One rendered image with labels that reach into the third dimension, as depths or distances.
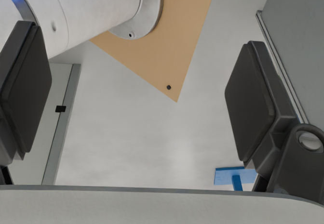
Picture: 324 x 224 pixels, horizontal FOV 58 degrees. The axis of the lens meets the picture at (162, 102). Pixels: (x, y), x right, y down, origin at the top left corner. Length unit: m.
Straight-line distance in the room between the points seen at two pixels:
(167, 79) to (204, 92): 1.72
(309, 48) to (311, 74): 0.11
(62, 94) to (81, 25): 1.49
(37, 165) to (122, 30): 1.18
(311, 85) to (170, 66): 0.87
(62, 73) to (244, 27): 1.19
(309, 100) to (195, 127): 1.43
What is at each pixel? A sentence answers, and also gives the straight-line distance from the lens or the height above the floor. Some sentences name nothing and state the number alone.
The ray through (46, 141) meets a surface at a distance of 1.68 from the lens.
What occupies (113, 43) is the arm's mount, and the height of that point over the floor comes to 1.05.
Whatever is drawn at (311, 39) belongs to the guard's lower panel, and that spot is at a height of 0.56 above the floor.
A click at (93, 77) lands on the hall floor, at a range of 2.13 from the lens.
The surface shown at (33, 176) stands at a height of 0.83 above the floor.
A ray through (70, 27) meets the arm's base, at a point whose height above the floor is 1.20.
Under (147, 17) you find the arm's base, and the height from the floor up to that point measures 1.11.
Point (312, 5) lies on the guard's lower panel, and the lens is 1.38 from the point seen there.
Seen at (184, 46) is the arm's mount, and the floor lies 1.14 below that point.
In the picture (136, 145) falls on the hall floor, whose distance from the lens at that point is 2.77.
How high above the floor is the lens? 1.51
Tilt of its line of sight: 41 degrees down
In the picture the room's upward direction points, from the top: 178 degrees clockwise
